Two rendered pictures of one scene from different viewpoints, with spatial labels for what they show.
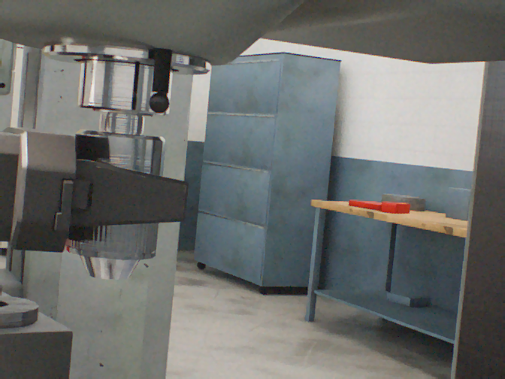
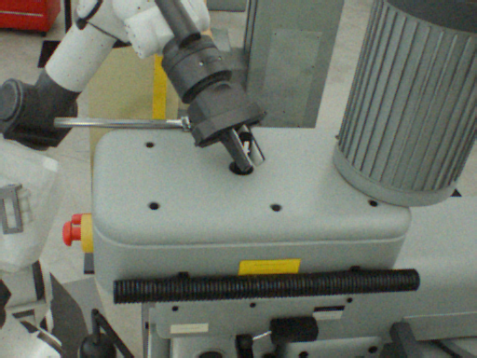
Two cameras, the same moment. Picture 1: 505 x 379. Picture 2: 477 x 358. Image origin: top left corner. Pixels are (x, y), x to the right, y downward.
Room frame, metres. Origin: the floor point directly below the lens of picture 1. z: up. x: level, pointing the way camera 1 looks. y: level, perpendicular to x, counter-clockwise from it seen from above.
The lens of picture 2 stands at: (-0.21, -0.09, 2.41)
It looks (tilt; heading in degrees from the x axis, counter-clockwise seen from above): 37 degrees down; 13
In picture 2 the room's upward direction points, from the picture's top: 9 degrees clockwise
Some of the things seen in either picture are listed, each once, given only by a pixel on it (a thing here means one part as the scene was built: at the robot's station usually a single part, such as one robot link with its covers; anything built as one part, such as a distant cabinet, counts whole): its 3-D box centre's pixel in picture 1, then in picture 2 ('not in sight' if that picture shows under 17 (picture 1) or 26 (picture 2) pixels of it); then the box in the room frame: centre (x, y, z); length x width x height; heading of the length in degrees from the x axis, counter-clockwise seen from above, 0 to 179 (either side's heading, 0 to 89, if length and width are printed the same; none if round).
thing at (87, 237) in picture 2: not in sight; (88, 233); (0.38, 0.27, 1.76); 0.06 x 0.02 x 0.06; 27
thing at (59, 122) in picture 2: not in sight; (131, 123); (0.52, 0.27, 1.89); 0.24 x 0.04 x 0.01; 117
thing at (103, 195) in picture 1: (126, 197); not in sight; (0.46, 0.06, 1.24); 0.06 x 0.02 x 0.03; 110
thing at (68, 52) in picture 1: (127, 57); not in sight; (0.49, 0.07, 1.31); 0.09 x 0.09 x 0.01
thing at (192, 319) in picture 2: not in sight; (250, 264); (0.51, 0.03, 1.68); 0.34 x 0.24 x 0.10; 117
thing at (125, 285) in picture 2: not in sight; (272, 284); (0.38, -0.03, 1.79); 0.45 x 0.04 x 0.04; 117
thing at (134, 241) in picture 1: (115, 202); not in sight; (0.49, 0.07, 1.23); 0.05 x 0.05 x 0.05
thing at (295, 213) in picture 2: not in sight; (244, 207); (0.50, 0.06, 1.81); 0.47 x 0.26 x 0.16; 117
